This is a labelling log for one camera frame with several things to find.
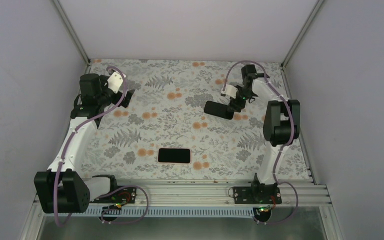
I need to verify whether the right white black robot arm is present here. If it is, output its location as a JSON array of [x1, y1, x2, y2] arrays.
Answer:
[[222, 60, 300, 204]]

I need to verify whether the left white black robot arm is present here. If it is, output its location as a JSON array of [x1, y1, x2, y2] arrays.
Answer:
[[33, 71, 134, 214]]

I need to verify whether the black phone with pink edge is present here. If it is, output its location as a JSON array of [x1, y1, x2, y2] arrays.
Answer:
[[157, 148, 191, 164]]

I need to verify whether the floral patterned table mat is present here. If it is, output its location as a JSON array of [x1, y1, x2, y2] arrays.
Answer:
[[79, 58, 312, 182]]

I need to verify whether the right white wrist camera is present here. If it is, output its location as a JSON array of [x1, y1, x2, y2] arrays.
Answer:
[[220, 84, 238, 99]]

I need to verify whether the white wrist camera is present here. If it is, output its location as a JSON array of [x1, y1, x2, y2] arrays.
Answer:
[[107, 71, 126, 93], [220, 84, 238, 99]]

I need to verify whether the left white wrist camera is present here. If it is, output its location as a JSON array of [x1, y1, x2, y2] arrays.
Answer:
[[107, 71, 126, 93]]

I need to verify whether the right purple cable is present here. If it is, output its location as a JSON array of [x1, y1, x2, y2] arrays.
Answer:
[[223, 60, 300, 226]]

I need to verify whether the purple cable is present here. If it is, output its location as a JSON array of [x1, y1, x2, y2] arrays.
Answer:
[[223, 60, 300, 226], [52, 65, 149, 228]]

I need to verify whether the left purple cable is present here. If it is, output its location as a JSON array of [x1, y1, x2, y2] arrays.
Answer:
[[52, 65, 149, 228]]

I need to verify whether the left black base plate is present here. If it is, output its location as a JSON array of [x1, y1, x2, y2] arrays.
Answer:
[[91, 187, 137, 205]]

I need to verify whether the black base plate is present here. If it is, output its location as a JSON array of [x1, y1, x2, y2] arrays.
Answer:
[[91, 187, 137, 205], [233, 185, 282, 205]]

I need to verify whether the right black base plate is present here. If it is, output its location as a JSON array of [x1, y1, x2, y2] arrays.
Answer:
[[233, 185, 282, 205]]

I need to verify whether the aluminium rail frame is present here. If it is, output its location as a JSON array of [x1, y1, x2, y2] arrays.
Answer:
[[32, 180, 332, 208]]

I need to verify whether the slotted grey cable duct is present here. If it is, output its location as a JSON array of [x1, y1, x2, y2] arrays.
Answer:
[[44, 207, 262, 218]]

